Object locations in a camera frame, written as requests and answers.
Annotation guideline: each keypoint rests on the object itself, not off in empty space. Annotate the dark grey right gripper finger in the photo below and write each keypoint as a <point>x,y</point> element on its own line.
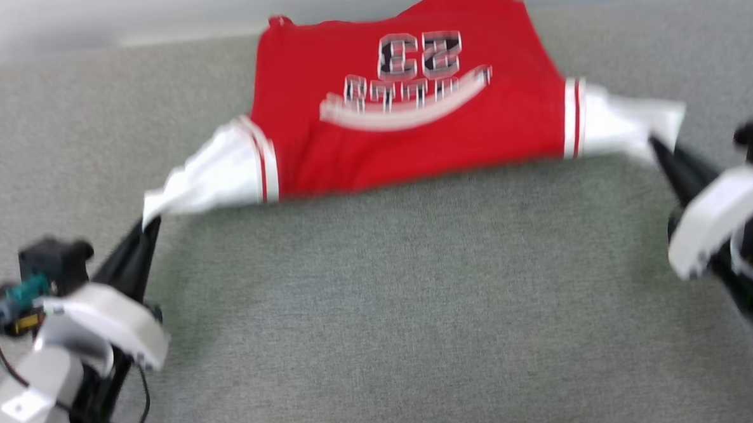
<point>686,176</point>

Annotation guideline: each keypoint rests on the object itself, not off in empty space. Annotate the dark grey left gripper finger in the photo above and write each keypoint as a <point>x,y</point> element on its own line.
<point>134,263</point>

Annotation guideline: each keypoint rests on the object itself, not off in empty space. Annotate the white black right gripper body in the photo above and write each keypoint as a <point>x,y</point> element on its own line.
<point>714,222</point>

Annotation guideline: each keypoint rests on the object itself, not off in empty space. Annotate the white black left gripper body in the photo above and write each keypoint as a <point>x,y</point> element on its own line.
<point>114,321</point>

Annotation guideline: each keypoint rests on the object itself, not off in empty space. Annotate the red white basketball jersey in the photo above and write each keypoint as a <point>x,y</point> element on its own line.
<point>411,140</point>

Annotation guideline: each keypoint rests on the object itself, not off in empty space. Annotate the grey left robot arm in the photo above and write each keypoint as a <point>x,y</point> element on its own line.
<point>23,411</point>

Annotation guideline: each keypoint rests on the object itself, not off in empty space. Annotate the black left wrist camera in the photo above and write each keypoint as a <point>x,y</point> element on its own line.
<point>54,260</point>

